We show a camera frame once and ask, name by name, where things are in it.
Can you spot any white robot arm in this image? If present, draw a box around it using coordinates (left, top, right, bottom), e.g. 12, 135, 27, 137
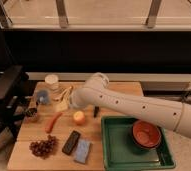
68, 73, 191, 139

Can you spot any white paper cup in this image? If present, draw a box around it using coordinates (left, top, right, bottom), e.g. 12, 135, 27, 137
45, 74, 59, 91

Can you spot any small dark cup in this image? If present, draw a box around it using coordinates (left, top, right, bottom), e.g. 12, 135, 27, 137
24, 108, 39, 123

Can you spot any orange apple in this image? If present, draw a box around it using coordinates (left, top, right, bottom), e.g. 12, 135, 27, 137
73, 111, 86, 125

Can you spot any wooden cutting board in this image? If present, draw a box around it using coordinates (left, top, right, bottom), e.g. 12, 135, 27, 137
6, 81, 150, 171

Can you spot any black rectangular block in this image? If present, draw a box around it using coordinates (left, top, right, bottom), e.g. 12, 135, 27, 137
62, 131, 80, 155

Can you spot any bunch of dark grapes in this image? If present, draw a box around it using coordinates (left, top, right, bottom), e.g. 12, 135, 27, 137
29, 135, 58, 158

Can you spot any blue sponge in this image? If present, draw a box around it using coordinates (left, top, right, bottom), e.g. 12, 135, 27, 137
74, 139, 91, 164

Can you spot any black chair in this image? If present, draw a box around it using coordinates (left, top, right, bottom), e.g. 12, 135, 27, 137
0, 65, 29, 138

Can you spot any green plastic tray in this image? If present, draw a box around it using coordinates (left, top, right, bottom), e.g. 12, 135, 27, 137
101, 116, 176, 171

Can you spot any red bowl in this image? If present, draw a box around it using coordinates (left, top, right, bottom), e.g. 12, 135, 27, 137
132, 120, 161, 149

